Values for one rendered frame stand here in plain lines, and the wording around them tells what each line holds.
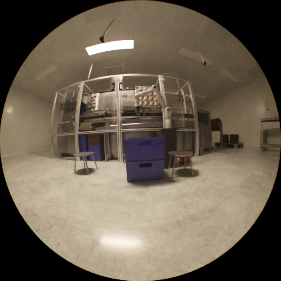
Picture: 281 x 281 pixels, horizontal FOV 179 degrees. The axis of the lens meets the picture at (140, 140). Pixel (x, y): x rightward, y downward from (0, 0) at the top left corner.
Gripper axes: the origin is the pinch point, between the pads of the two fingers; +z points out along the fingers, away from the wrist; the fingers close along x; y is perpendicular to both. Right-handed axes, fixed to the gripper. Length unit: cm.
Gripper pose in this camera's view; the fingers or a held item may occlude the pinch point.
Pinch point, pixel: (139, 118)
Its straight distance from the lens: 131.1
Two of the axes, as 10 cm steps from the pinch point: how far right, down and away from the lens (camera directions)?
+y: -10.0, 0.3, 0.3
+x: -0.3, 0.4, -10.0
